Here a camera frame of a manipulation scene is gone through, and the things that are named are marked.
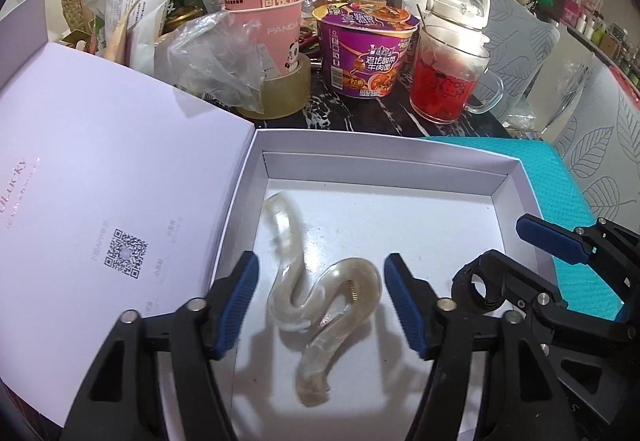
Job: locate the white gift box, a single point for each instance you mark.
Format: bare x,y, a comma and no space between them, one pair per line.
125,171

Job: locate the teal table mat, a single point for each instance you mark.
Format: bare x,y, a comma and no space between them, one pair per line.
545,181

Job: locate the row of small bottles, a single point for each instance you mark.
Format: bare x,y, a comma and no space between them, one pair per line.
610,36

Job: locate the purple instant noodle bowl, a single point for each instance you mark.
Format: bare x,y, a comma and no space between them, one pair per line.
365,56

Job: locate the pink paper cup panda print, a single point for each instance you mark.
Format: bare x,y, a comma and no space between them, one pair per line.
280,36

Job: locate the clear tape roll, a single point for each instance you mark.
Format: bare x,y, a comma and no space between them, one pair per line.
285,96

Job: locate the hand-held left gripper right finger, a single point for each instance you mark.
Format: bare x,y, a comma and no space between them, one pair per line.
405,301

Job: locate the yellow rimmed noodle bowl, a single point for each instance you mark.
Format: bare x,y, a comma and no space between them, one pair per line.
322,12

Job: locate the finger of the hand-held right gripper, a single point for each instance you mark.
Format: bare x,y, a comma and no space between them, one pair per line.
530,281
550,238

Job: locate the grey leaf-pattern chair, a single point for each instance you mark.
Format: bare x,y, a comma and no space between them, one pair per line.
525,41
610,146

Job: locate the glass mug with red drink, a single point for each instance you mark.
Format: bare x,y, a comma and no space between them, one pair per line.
440,86

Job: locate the clear plastic bag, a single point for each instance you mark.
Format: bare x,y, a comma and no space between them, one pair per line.
215,56

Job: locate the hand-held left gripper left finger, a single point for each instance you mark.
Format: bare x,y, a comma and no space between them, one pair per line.
240,301

